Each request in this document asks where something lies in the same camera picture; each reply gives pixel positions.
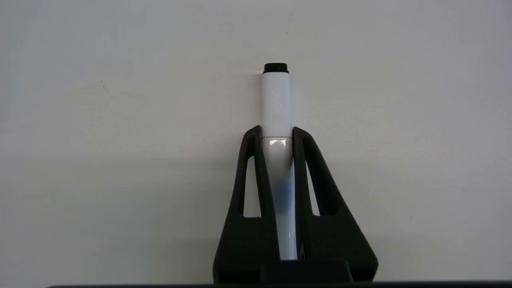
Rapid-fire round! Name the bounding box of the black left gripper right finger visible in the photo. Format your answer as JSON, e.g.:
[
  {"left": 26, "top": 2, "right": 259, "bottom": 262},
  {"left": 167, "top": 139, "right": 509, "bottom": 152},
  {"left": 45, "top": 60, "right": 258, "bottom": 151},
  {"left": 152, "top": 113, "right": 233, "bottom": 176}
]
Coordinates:
[{"left": 292, "top": 126, "right": 379, "bottom": 282}]

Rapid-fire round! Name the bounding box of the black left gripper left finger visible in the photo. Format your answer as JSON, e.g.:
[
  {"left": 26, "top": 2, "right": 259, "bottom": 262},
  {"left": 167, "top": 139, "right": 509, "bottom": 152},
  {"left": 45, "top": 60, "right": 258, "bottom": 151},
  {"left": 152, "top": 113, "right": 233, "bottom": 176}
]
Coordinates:
[{"left": 213, "top": 126, "right": 281, "bottom": 284}]

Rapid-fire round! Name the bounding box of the white marker with black cap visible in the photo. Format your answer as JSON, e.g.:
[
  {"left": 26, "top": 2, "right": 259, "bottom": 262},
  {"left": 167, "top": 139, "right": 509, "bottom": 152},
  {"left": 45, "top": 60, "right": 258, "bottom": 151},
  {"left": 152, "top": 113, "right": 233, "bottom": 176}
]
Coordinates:
[{"left": 261, "top": 63, "right": 298, "bottom": 261}]

